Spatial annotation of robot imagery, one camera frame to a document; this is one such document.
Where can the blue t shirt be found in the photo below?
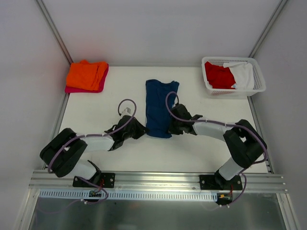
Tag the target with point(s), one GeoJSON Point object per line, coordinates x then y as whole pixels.
{"type": "Point", "coordinates": [158, 118]}

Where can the white slotted cable duct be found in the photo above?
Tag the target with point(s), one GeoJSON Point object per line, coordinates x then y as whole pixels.
{"type": "Point", "coordinates": [128, 195]}

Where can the pink folded t shirt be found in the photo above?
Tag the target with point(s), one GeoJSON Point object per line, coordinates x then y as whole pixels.
{"type": "Point", "coordinates": [103, 81]}

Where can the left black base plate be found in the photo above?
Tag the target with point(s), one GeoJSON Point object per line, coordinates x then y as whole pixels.
{"type": "Point", "coordinates": [108, 179]}

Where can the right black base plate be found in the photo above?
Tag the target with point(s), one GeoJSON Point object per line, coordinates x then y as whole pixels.
{"type": "Point", "coordinates": [212, 182]}

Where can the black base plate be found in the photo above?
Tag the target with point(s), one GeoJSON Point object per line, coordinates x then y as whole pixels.
{"type": "Point", "coordinates": [212, 182]}
{"type": "Point", "coordinates": [108, 179]}

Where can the white plastic basket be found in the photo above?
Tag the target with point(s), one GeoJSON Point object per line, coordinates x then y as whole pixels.
{"type": "Point", "coordinates": [259, 82]}

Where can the orange folded t shirt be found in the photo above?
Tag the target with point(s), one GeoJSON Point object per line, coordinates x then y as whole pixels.
{"type": "Point", "coordinates": [82, 75]}

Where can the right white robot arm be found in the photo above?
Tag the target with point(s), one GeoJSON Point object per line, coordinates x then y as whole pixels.
{"type": "Point", "coordinates": [243, 142]}

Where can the white t shirt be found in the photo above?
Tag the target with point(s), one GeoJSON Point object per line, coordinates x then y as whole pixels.
{"type": "Point", "coordinates": [243, 74]}

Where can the red t shirt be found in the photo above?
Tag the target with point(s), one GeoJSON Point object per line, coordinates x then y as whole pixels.
{"type": "Point", "coordinates": [219, 77]}

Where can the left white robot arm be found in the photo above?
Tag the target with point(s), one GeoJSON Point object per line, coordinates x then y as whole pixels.
{"type": "Point", "coordinates": [62, 154]}

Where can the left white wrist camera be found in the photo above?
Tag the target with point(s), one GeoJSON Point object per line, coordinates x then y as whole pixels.
{"type": "Point", "coordinates": [126, 111]}

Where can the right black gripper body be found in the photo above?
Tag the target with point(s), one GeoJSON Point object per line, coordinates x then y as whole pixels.
{"type": "Point", "coordinates": [176, 123]}

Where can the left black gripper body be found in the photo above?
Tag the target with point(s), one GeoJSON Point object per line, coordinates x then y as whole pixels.
{"type": "Point", "coordinates": [135, 129]}

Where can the aluminium mounting rail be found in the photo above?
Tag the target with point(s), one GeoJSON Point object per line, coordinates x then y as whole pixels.
{"type": "Point", "coordinates": [165, 182]}

